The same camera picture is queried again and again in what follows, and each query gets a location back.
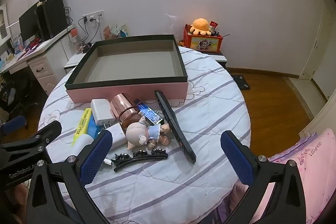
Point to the blue white box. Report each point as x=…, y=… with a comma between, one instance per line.
x=17, y=44

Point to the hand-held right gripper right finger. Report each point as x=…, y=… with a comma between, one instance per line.
x=237, y=158

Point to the blue plastic case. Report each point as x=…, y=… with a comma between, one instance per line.
x=93, y=125

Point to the black side table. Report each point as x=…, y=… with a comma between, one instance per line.
x=218, y=58

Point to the clear bottle with red cap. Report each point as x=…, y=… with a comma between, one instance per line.
x=75, y=41

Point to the black remote control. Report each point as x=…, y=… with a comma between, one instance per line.
x=173, y=124

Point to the pink blanket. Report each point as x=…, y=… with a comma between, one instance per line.
x=315, y=161

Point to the pink box with black rim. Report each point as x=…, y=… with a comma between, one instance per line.
x=131, y=91

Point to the orange snack bag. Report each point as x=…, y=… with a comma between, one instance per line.
x=107, y=32

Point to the white door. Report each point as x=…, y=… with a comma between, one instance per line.
x=320, y=50

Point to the pig doll figure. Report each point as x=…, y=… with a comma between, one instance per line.
x=136, y=133

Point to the white wall outlet strip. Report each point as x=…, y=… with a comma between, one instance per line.
x=92, y=15

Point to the blue white snack bag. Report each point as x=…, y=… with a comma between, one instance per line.
x=122, y=31

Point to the white desk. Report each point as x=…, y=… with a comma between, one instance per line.
x=44, y=66

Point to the black computer tower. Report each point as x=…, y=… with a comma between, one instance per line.
x=52, y=19

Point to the white glass cabinet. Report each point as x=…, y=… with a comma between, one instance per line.
x=3, y=22

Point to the white nightstand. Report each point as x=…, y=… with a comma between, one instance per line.
x=76, y=62

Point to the orange octopus plush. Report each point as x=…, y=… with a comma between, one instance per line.
x=200, y=26

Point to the rose gold cup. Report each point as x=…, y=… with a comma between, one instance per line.
x=123, y=106

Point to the black office chair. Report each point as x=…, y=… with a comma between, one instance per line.
x=13, y=98

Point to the yellow highlighter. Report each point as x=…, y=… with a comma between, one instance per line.
x=82, y=121

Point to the black monitor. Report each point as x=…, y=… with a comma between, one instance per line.
x=27, y=22

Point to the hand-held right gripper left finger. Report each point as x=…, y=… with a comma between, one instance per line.
x=95, y=158

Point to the white cube charger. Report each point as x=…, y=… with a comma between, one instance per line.
x=116, y=134

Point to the red printed crate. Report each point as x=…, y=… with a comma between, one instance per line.
x=204, y=43

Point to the small black device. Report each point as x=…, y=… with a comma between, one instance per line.
x=86, y=48

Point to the black hair clip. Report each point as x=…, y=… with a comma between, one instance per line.
x=141, y=158

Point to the black floor scale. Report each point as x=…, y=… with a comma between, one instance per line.
x=242, y=82

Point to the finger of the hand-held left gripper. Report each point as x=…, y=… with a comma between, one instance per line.
x=14, y=125
x=50, y=132

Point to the blue patterned box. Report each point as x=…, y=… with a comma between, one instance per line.
x=151, y=113

